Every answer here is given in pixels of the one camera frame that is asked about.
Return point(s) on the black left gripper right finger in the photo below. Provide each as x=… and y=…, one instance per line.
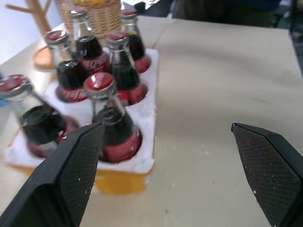
x=267, y=170

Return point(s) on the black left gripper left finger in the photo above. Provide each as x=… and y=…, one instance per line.
x=71, y=175

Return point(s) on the glass cola bottle red cap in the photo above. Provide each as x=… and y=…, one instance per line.
x=118, y=132
x=123, y=73
x=69, y=75
x=88, y=47
x=136, y=45
x=40, y=123

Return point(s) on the yellow crate with foam insert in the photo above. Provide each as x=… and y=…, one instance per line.
x=144, y=151

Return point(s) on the clear container with blue label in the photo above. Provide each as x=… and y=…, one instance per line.
x=3, y=111

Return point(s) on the wooden tree-shaped rack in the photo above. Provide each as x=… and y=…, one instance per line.
x=42, y=56

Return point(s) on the woven wicker basket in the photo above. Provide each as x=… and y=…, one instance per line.
x=104, y=19

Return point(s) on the dark bulky background object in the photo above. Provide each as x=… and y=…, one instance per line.
x=225, y=10

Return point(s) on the yellow item in basket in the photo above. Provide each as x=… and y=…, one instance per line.
x=99, y=1

